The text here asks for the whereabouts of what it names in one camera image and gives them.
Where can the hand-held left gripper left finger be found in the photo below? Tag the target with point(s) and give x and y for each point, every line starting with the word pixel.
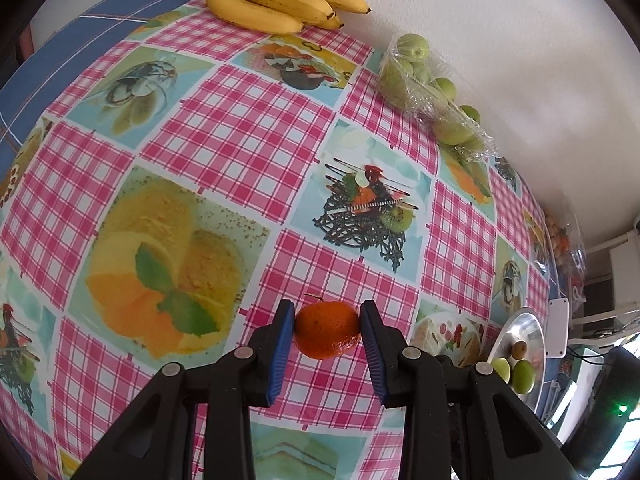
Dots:
pixel 280 355

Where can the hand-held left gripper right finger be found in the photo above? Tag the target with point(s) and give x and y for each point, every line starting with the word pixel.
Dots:
pixel 372 355

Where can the orange tangerine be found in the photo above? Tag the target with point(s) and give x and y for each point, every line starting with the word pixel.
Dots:
pixel 327 327

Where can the large green jujube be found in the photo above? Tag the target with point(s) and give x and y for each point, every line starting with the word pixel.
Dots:
pixel 523 376

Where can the brown kiwi fruit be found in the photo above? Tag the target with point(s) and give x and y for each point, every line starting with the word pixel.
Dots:
pixel 520 349

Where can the large steel plate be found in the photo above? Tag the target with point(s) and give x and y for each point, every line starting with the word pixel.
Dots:
pixel 525 327

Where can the small green jujube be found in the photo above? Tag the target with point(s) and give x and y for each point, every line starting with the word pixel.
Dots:
pixel 500 367

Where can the white plastic device box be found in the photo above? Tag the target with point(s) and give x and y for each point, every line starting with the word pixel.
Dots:
pixel 557 327

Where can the clear plastic lidded box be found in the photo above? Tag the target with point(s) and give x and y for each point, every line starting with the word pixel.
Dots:
pixel 565 247

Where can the pile of small brown longans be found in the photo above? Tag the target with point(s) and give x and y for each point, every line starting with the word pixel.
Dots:
pixel 557 235

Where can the pink checked printed tablecloth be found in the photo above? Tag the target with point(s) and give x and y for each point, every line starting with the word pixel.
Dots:
pixel 225 135

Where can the pile of green jujubes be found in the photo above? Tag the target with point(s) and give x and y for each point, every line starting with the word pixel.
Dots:
pixel 452 129

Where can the clear plastic wrapped tray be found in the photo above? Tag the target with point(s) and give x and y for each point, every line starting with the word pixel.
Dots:
pixel 420 91

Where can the blue checked tablecloth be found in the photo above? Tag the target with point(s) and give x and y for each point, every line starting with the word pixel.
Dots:
pixel 75 45

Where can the white wooden frame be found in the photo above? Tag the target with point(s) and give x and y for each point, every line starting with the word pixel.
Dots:
pixel 610 280

